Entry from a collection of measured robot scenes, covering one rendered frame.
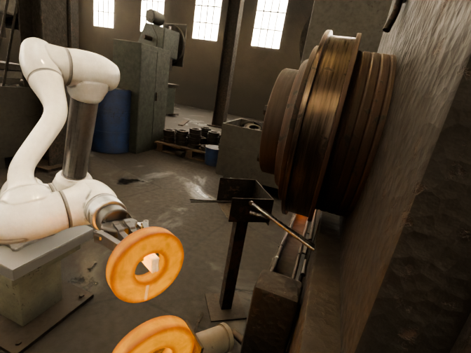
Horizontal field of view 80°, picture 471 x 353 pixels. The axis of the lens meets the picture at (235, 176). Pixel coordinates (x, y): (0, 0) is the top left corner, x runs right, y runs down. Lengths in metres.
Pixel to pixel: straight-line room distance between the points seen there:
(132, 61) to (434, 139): 4.10
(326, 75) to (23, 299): 1.49
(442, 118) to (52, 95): 0.99
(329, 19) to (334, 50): 2.80
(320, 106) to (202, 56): 11.56
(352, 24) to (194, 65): 9.32
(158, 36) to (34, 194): 7.91
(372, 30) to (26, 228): 3.29
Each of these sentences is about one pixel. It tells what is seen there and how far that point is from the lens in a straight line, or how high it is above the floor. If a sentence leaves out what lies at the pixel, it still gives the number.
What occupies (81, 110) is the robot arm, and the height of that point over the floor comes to 1.00.
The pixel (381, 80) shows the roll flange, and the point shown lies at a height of 1.25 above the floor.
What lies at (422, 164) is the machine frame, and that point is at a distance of 0.32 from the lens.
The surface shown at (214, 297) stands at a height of 0.01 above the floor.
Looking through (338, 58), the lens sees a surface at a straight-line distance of 0.62.
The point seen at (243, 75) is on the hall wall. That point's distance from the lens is 11.37.
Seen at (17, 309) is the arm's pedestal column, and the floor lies 0.11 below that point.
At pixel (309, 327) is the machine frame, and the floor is 0.87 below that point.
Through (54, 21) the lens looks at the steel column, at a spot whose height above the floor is 1.49.
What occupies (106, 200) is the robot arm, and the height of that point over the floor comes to 0.88.
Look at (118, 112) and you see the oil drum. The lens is 4.18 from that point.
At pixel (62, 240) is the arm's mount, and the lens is 1.53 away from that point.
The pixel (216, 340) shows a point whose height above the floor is 0.69.
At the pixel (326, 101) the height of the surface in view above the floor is 1.19.
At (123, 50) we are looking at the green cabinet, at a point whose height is 1.37.
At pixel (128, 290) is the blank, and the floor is 0.79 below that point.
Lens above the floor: 1.20
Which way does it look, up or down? 18 degrees down
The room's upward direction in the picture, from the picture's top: 10 degrees clockwise
